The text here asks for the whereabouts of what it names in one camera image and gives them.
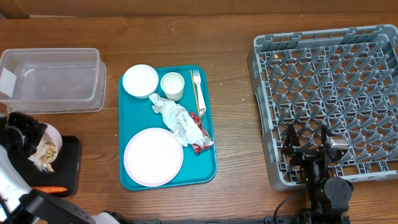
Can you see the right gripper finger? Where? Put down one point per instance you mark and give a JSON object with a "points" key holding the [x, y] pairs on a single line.
{"points": [[325, 135], [291, 143]]}

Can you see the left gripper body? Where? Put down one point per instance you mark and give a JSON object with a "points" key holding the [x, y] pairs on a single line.
{"points": [[23, 134]]}

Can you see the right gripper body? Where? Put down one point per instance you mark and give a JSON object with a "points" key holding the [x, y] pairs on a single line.
{"points": [[305, 155]]}

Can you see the pink bowl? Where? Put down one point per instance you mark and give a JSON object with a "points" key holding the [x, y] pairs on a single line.
{"points": [[51, 134]]}

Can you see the nuts and rice pile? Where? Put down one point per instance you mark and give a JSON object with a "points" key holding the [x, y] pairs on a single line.
{"points": [[44, 156]]}

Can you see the orange carrot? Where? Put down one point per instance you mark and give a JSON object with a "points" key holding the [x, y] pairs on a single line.
{"points": [[51, 189]]}

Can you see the red snack wrapper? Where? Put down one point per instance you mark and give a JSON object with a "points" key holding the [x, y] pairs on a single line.
{"points": [[207, 141]]}

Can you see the white napkin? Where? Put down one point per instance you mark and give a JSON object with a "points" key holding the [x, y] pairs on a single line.
{"points": [[177, 119]]}

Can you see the large pink plate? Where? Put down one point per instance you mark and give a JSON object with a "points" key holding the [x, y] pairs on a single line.
{"points": [[153, 157]]}

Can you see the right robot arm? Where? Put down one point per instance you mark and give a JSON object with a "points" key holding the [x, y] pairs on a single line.
{"points": [[328, 196]]}

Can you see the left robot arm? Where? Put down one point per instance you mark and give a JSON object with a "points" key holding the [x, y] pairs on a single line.
{"points": [[23, 204]]}

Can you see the grey dishwasher rack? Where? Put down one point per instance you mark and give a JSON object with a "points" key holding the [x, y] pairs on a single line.
{"points": [[345, 79]]}

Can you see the black tray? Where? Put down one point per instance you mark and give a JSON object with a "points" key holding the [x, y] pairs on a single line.
{"points": [[66, 167]]}

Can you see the clear plastic bin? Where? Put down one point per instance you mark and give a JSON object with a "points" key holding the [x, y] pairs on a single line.
{"points": [[53, 80]]}

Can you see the white plastic fork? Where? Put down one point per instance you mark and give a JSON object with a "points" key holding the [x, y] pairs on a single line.
{"points": [[201, 102]]}

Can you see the wooden chopstick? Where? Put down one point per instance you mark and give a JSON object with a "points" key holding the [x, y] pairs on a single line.
{"points": [[195, 93]]}

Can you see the teal plastic tray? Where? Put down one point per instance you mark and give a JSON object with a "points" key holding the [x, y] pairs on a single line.
{"points": [[136, 114]]}

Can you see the pale green cup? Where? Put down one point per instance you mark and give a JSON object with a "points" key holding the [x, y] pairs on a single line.
{"points": [[172, 84]]}

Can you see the white bowl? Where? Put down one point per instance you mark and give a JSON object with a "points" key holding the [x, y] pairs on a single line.
{"points": [[140, 81]]}

